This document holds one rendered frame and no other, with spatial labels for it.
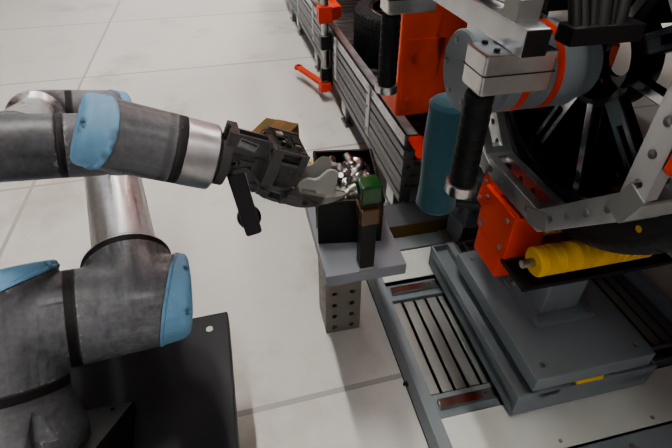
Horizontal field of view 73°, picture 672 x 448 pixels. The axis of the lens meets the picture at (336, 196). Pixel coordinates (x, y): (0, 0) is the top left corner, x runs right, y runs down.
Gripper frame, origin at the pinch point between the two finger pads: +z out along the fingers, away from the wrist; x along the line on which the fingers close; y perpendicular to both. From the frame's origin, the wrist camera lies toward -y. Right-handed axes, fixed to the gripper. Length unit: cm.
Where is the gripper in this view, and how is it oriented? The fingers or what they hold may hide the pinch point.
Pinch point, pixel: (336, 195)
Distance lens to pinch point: 72.7
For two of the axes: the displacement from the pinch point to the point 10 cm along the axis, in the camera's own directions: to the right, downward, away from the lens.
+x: -3.0, -5.7, 7.6
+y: 4.1, -8.0, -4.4
